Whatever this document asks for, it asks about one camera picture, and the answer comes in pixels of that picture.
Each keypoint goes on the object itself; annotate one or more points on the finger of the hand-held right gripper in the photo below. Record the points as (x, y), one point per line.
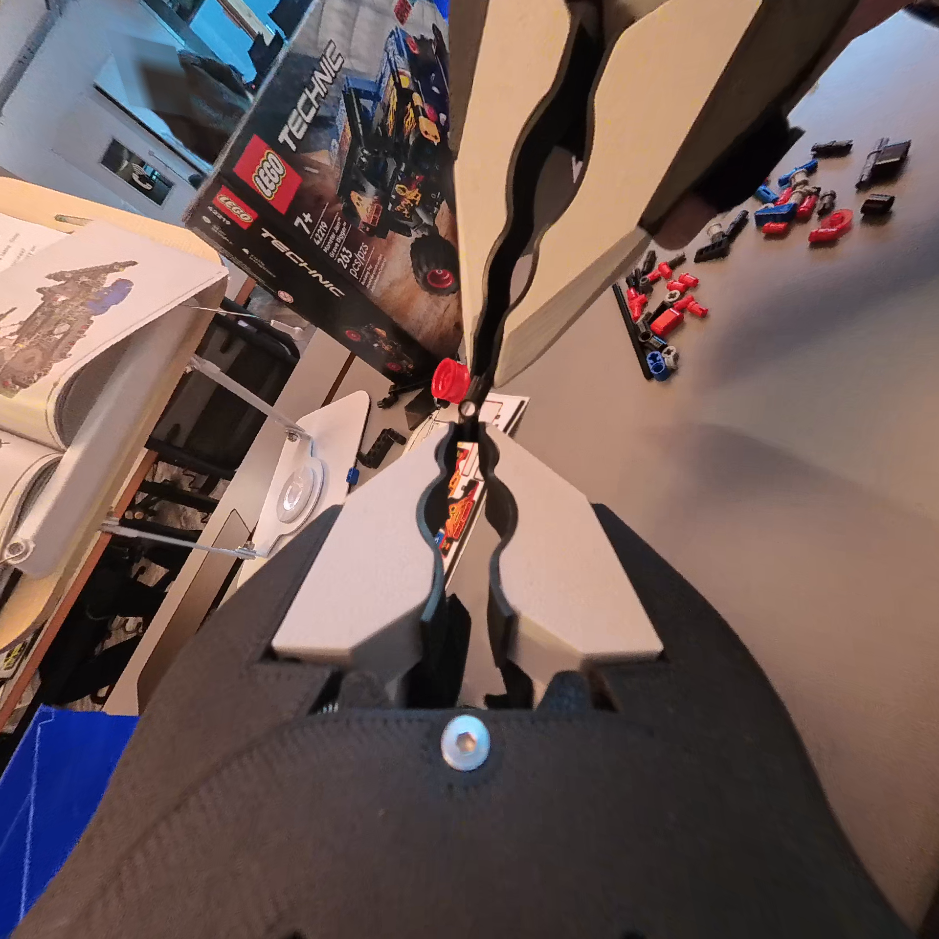
(660, 110)
(499, 88)

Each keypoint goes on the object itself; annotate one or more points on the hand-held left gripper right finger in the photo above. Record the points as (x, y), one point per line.
(579, 587)

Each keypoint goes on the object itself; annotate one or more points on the black angled toy panel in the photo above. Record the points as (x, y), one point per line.
(422, 411)

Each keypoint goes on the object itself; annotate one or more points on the instruction booklet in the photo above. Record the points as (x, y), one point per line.
(110, 293)

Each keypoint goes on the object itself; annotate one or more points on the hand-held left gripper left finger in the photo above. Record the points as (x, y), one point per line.
(359, 587)

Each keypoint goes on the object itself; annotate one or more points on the blue tagged storage bin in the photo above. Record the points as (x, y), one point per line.
(51, 792)

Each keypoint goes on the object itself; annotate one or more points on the person's right hand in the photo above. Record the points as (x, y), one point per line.
(682, 224)

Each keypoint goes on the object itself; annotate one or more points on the red toy wheel hub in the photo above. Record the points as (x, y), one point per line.
(449, 380)

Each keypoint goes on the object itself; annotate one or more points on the black toy set box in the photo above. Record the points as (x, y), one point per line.
(293, 220)

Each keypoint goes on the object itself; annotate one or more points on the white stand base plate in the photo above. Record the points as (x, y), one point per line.
(337, 440)

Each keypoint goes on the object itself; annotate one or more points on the black angled toy beam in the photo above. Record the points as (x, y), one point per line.
(473, 389)
(381, 446)

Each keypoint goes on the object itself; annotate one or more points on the grey desk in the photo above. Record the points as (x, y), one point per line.
(770, 513)

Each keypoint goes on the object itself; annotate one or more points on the pile of small toy pins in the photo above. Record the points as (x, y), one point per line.
(664, 319)

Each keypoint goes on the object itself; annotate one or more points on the black toy connector piece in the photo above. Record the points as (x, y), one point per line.
(392, 398)

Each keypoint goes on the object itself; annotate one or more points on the colourful sticker sheet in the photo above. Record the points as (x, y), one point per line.
(506, 411)

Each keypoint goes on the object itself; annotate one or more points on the white book stand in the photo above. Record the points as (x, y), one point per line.
(125, 411)

